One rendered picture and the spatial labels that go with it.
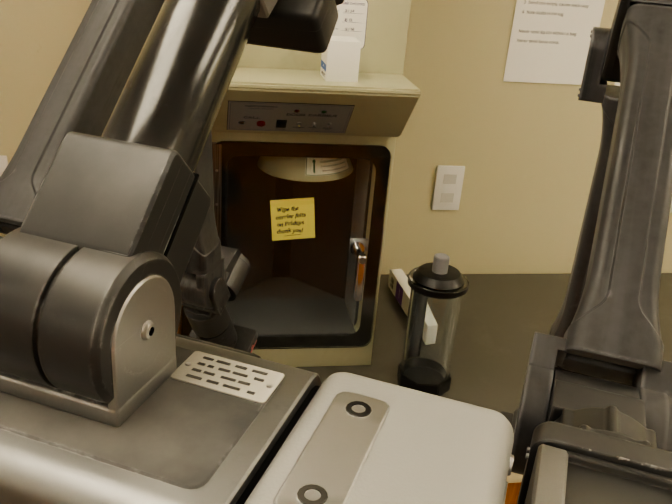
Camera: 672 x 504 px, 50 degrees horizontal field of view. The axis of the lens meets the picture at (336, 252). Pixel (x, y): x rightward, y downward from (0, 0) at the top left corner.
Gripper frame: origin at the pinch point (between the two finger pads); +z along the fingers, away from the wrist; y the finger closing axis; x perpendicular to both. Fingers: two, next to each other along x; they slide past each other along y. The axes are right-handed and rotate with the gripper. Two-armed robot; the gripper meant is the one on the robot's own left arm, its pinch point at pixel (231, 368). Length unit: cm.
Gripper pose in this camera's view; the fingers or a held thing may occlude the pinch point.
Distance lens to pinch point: 121.6
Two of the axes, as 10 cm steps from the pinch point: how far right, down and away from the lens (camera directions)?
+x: -3.2, 7.8, -5.4
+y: -9.4, -2.0, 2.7
